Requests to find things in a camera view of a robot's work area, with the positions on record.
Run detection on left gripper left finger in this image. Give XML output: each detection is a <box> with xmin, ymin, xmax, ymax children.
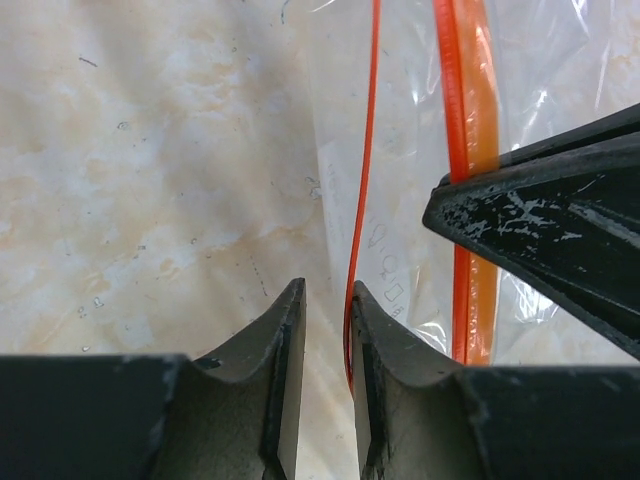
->
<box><xmin>1</xmin><ymin>278</ymin><xmax>306</xmax><ymax>479</ymax></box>

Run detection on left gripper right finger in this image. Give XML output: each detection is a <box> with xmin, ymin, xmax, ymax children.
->
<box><xmin>351</xmin><ymin>283</ymin><xmax>639</xmax><ymax>479</ymax></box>

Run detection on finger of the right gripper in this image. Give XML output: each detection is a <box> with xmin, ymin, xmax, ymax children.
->
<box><xmin>422</xmin><ymin>105</ymin><xmax>639</xmax><ymax>357</ymax></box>

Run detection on clear orange zip bag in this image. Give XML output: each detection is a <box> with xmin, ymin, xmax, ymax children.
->
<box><xmin>309</xmin><ymin>1</ymin><xmax>639</xmax><ymax>365</ymax></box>

